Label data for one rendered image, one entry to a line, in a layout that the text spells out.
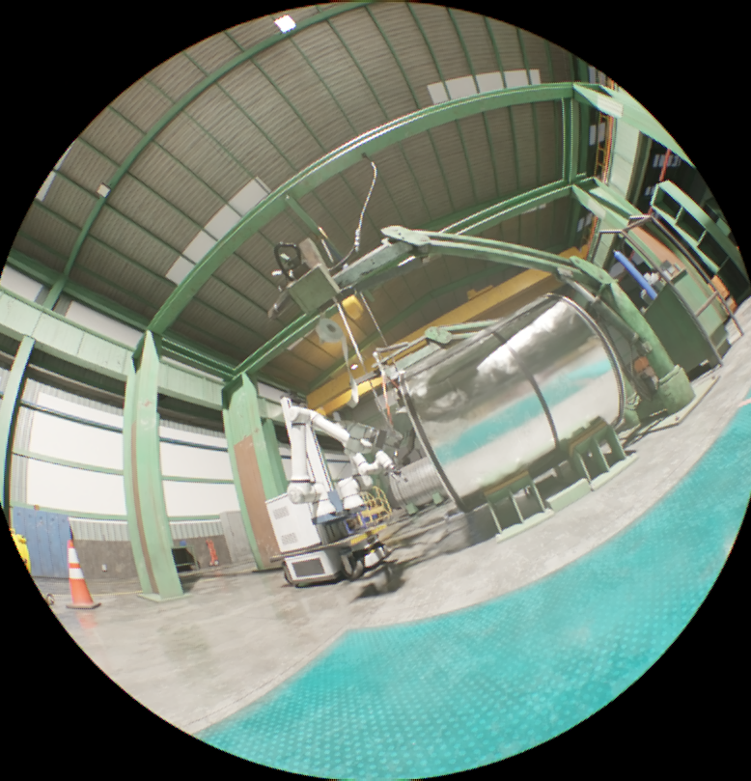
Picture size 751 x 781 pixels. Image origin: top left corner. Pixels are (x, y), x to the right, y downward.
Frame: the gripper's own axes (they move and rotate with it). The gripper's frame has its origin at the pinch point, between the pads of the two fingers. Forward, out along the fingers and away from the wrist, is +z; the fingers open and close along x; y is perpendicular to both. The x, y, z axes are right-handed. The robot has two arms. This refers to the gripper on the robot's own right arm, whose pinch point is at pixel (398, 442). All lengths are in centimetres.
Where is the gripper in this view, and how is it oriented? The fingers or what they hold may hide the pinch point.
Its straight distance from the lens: 172.5
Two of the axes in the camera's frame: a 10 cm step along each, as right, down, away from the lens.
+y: 2.7, -1.6, 9.5
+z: 9.4, 2.7, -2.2
